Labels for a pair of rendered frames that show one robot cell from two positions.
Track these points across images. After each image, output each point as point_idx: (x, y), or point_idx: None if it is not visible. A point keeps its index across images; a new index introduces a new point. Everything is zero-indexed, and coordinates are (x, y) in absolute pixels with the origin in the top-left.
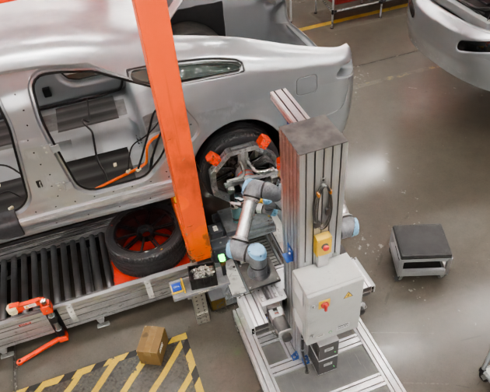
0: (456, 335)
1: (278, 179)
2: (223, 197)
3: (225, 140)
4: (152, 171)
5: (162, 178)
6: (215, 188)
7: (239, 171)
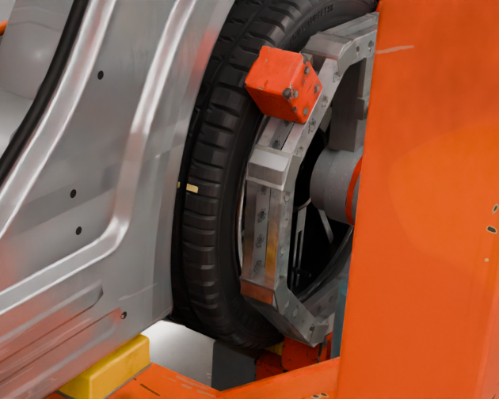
0: None
1: (177, 324)
2: (293, 315)
3: (297, 1)
4: None
5: (52, 245)
6: (283, 261)
7: (353, 158)
